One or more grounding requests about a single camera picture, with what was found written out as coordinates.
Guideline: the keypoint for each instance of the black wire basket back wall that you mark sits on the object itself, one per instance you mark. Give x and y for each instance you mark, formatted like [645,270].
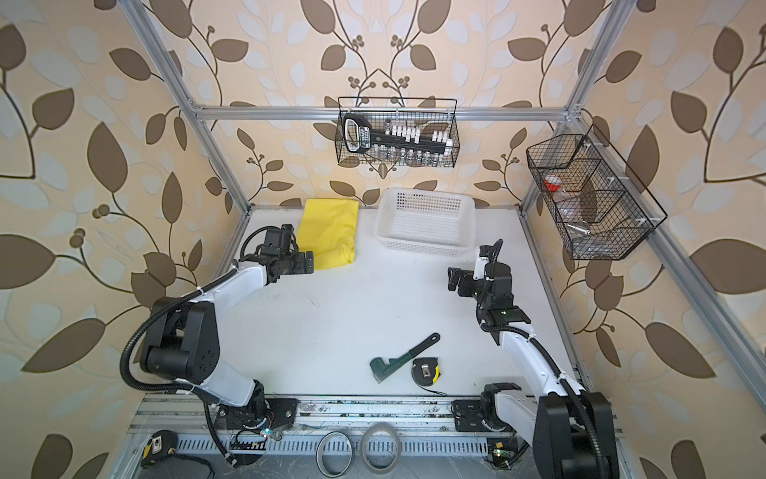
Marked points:
[437,116]

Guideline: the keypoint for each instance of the black wire basket right wall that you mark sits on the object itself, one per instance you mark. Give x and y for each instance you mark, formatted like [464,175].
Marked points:
[604,210]

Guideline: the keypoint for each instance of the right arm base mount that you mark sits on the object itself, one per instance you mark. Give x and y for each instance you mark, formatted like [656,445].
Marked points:
[469,416]

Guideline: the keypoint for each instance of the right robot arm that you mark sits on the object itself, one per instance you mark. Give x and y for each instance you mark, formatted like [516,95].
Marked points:
[569,428]

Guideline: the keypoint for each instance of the yellow trousers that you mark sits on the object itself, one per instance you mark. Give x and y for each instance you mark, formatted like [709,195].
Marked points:
[328,230]

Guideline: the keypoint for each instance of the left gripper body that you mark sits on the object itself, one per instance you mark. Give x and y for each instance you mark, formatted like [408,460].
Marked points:
[293,264]

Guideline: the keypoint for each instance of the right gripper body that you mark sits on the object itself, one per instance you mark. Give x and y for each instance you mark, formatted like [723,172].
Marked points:
[472,287]

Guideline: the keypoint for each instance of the red item in basket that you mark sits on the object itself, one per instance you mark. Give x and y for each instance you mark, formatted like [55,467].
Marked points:
[553,183]

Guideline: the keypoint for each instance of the grey tape roll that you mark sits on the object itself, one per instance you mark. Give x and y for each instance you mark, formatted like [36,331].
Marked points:
[380,448]

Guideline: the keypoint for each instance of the yellow black tape measure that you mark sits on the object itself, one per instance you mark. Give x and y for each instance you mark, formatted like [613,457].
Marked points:
[161,446]

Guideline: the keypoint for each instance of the black socket set holder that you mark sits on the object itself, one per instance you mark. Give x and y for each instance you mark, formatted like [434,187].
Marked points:
[359,135]

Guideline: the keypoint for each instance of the white plastic basket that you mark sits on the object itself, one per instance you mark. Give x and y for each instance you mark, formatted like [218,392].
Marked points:
[419,221]

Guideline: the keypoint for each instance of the black wire basket wall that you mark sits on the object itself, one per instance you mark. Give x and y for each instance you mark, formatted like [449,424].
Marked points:
[437,116]
[604,210]

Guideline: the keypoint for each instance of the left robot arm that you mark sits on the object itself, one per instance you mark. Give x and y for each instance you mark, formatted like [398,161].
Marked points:
[178,349]

